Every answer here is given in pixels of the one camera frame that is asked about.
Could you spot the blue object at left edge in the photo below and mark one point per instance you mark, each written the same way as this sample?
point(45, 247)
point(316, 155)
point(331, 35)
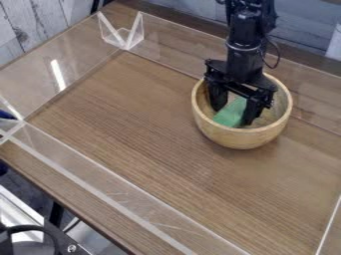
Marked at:
point(7, 116)

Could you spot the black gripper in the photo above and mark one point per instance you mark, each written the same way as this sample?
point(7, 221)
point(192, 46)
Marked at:
point(240, 75)

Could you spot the light wooden bowl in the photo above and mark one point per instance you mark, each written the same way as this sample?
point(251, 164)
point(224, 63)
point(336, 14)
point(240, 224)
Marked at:
point(265, 129)

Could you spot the green rectangular block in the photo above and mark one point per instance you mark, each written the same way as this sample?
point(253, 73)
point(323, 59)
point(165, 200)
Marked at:
point(229, 116)

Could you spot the black metal bracket with screw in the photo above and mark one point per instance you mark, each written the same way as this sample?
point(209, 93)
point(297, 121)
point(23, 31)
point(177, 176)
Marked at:
point(69, 246)

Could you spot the clear acrylic corner bracket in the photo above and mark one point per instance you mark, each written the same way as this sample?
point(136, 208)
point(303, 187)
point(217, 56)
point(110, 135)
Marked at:
point(122, 38)

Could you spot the black table leg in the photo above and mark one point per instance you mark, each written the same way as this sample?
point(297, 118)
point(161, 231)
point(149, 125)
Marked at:
point(57, 214)

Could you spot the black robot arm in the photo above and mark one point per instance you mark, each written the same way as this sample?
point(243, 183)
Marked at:
point(251, 19)

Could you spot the clear acrylic barrier wall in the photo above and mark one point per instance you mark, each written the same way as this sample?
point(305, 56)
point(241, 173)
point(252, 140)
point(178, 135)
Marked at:
point(106, 139)

